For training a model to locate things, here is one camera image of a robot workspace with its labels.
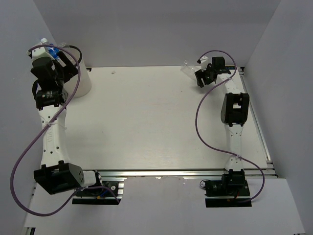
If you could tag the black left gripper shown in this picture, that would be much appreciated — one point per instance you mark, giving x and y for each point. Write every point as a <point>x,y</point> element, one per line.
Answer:
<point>69,71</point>

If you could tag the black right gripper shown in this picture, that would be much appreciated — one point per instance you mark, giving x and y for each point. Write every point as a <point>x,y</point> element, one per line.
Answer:
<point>200,74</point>

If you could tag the blue label Pocari Sweat bottle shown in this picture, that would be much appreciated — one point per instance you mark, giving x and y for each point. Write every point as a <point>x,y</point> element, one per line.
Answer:
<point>51,50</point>

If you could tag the clear bottle with blue-white cap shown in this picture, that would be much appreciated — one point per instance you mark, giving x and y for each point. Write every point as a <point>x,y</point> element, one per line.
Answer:
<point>63,45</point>

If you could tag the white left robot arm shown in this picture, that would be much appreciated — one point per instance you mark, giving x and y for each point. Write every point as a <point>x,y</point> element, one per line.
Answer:
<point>57,173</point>

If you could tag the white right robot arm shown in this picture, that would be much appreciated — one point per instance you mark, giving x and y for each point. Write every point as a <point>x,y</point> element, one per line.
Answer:
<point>234,110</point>

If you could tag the white bin with black rim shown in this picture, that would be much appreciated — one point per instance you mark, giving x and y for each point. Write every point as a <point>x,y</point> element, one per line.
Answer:
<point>85,82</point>

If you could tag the blue sticker on table corner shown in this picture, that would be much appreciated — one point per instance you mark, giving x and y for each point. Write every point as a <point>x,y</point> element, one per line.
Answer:
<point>230,67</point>

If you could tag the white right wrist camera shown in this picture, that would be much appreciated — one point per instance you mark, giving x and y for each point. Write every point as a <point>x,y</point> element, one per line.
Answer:
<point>203,59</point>

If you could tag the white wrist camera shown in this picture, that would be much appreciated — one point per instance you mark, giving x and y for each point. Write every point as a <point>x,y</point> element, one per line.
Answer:
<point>38,53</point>
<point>203,59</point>

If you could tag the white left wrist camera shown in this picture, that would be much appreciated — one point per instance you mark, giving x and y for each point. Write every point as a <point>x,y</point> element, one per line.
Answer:
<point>38,53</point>

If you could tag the aluminium table front rail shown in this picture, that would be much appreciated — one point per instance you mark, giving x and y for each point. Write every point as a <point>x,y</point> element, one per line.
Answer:
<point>270,172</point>

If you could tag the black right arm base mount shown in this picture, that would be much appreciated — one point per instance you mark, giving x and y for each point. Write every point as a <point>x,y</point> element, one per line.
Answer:
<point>231,191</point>

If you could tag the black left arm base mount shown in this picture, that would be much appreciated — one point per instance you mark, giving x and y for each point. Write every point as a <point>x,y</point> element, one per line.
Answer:
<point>110,195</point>

